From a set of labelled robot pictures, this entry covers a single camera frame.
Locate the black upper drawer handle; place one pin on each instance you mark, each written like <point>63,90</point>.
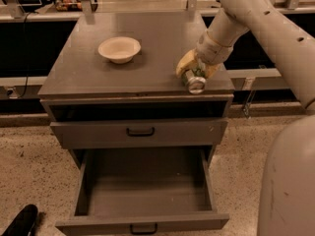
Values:
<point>145,132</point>

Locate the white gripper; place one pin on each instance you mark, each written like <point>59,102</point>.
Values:
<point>213,52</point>

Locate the grey metal railing frame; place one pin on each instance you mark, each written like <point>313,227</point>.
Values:
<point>27,85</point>

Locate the grey drawer cabinet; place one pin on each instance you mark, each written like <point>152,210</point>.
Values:
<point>84,86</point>

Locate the green crushed soda can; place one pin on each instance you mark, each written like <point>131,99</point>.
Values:
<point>194,80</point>

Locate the grey upper drawer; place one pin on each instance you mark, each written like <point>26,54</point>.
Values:
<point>112,134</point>

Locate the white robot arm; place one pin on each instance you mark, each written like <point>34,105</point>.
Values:
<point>287,199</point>

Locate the black shoe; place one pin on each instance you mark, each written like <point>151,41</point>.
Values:
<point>23,223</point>

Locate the white paper bowl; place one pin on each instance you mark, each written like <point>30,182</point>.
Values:
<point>119,50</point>

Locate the grey open middle drawer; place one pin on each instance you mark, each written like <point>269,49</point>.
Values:
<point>169,186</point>

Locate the black drawer handle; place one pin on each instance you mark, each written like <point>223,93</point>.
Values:
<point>145,132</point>
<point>143,229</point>

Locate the black middle drawer handle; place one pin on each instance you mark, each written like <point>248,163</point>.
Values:
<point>143,229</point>

